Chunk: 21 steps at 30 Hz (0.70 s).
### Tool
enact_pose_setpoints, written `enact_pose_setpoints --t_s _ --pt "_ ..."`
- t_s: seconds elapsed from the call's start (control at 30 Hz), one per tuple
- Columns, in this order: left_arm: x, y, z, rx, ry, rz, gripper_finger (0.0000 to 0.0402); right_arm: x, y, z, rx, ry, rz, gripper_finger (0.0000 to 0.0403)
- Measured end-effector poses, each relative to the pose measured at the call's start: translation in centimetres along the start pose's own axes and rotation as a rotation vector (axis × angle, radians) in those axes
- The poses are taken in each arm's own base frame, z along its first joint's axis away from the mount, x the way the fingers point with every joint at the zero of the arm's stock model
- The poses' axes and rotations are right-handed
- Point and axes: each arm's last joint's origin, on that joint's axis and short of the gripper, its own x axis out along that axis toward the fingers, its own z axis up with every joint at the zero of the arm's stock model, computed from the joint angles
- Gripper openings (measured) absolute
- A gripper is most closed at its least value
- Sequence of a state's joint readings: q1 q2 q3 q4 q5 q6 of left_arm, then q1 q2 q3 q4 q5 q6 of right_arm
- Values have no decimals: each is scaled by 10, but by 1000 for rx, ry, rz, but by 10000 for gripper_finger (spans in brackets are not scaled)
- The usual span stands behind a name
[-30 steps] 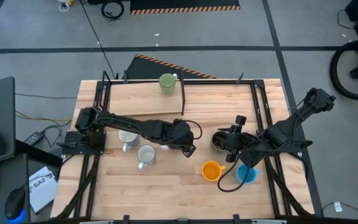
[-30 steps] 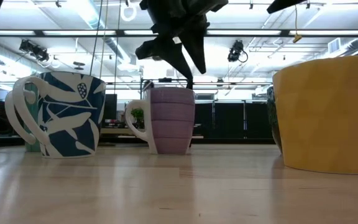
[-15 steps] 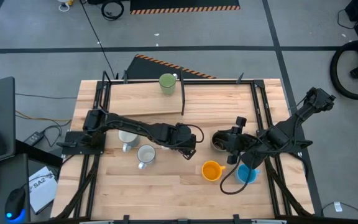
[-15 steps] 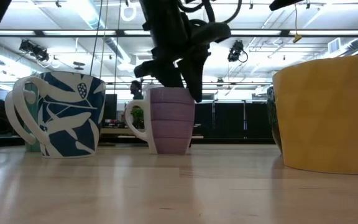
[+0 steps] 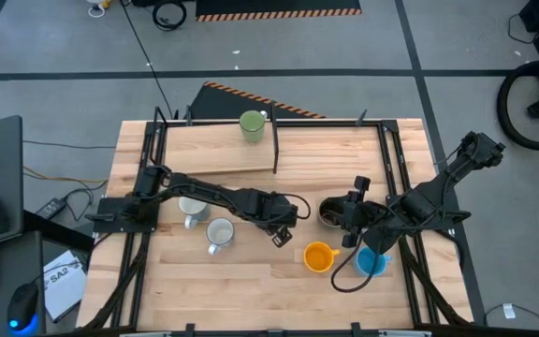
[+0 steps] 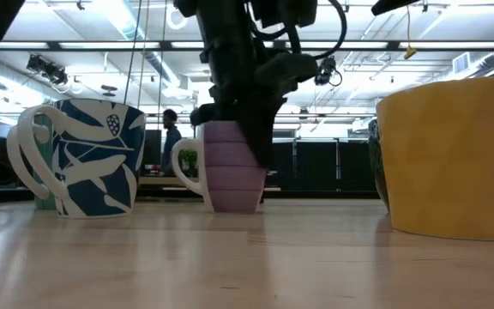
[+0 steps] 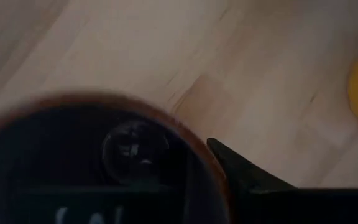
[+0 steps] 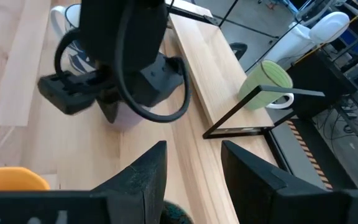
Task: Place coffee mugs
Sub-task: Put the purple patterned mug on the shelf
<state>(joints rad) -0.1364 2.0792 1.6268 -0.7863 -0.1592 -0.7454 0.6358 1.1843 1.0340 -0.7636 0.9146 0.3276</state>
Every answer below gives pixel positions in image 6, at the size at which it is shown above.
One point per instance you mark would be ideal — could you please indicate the orange yellow mug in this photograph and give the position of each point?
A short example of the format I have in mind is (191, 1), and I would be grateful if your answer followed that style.
(444, 163)

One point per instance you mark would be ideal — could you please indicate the white ceiling vent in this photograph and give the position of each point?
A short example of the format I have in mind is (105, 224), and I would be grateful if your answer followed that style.
(461, 62)

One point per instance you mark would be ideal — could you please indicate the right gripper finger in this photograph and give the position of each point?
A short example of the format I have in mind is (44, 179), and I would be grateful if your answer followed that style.
(200, 116)
(264, 137)

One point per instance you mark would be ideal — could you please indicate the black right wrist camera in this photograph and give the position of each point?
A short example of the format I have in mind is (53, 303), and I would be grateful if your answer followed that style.
(290, 70)

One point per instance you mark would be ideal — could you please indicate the dark green speckled mug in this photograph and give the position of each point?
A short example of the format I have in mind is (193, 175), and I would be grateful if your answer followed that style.
(375, 171)

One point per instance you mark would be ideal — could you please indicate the black partition panels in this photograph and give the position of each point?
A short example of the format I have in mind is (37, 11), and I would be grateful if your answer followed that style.
(324, 165)

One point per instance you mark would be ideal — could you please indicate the wooden shelf black frame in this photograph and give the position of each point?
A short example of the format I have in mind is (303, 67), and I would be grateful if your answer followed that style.
(161, 180)

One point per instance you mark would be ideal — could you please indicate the person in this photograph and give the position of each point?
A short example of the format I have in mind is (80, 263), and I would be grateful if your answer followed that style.
(172, 141)

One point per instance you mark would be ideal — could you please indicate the black aluminium rig frame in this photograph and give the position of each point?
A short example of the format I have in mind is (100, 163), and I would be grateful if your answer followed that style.
(315, 194)

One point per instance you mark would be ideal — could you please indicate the black track spotlight cluster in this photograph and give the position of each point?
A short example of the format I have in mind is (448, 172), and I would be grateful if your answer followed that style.
(47, 68)

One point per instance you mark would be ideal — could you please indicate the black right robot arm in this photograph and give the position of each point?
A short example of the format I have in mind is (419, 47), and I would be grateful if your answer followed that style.
(393, 5)

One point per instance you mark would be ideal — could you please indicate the blue white leaf-pattern mug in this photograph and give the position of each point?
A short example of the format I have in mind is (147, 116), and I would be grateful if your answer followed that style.
(97, 171)

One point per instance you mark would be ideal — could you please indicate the black hanging camera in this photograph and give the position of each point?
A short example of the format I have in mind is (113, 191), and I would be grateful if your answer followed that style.
(326, 70)

